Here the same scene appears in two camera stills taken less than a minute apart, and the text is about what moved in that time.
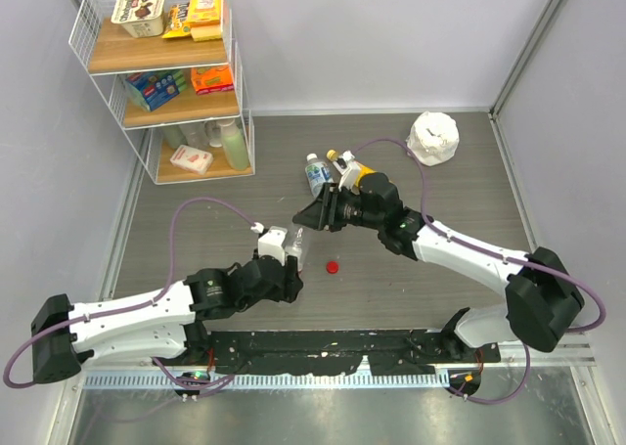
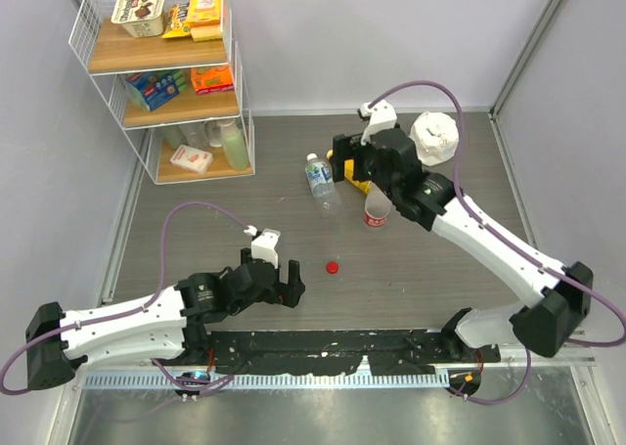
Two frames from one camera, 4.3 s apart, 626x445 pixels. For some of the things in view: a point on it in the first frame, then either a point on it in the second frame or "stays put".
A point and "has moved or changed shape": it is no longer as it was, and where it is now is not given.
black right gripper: [324, 212] -> [341, 144]
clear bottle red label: [294, 247] has moved or changed shape
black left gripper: [288, 287] stays put
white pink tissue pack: [192, 158] stays put
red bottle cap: [333, 267] stays put
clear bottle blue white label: [318, 173] stays put
